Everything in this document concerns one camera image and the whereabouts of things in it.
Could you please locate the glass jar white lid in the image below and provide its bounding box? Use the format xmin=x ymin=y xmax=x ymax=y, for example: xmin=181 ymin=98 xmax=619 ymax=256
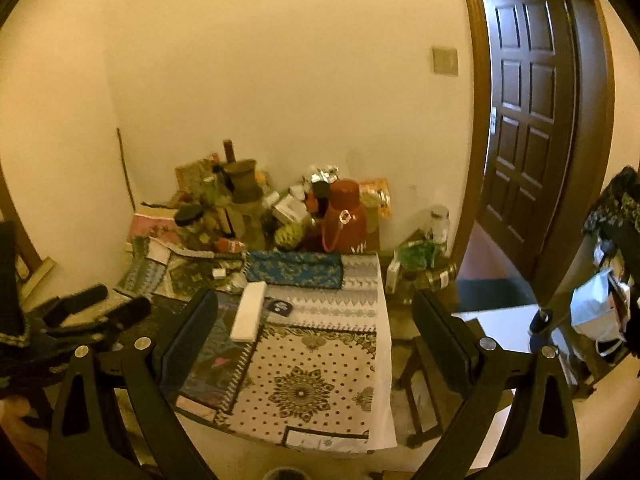
xmin=426 ymin=205 xmax=450 ymax=254

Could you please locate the wall light switch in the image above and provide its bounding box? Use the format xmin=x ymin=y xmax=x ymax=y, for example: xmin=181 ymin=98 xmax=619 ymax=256
xmin=431 ymin=47 xmax=459 ymax=77

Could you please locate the red pink packet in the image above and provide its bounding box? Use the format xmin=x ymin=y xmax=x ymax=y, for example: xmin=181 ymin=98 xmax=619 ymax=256
xmin=215 ymin=237 xmax=247 ymax=254

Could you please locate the brown ceramic vase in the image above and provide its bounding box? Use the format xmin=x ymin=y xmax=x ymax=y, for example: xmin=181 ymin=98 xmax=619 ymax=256
xmin=224 ymin=159 xmax=264 ymax=204

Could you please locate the dark wine bottle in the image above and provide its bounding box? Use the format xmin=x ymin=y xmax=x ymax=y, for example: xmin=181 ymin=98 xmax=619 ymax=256
xmin=224 ymin=139 xmax=236 ymax=164

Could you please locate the patchwork patterned tablecloth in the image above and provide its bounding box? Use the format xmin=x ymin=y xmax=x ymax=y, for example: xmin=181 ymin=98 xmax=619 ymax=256
xmin=115 ymin=237 xmax=397 ymax=454

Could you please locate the white plastic bag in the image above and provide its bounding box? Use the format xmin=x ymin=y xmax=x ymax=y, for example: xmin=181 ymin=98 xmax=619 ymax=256
xmin=570 ymin=269 xmax=622 ymax=344

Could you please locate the dark stool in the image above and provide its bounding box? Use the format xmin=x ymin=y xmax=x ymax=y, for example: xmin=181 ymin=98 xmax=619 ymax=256
xmin=389 ymin=299 xmax=482 ymax=450

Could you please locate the pink patterned box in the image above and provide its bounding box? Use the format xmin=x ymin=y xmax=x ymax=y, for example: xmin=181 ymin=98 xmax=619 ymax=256
xmin=127 ymin=206 xmax=181 ymax=245

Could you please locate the white rectangular box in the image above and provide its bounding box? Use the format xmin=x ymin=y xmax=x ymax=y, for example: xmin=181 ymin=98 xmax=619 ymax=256
xmin=230 ymin=282 xmax=267 ymax=344

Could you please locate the patterned picture frame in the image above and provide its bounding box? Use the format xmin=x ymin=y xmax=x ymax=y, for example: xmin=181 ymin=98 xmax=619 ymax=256
xmin=175 ymin=154 xmax=219 ymax=196

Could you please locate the small white box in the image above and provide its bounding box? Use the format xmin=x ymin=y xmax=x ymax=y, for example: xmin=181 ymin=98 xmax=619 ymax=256
xmin=272 ymin=194 xmax=309 ymax=224

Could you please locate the green custard apple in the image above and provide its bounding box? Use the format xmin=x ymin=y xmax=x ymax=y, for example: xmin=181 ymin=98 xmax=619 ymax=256
xmin=273 ymin=222 xmax=306 ymax=252

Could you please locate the red thermos jug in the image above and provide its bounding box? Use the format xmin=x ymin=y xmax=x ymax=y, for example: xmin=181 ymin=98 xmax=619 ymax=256
xmin=322 ymin=180 xmax=367 ymax=255

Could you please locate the green leafy plant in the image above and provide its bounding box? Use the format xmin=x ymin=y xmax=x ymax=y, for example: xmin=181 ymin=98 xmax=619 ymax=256
xmin=398 ymin=240 xmax=439 ymax=271

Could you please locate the dark wooden door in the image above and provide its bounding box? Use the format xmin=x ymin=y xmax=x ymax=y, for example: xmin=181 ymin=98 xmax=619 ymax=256
xmin=480 ymin=0 xmax=576 ymax=278

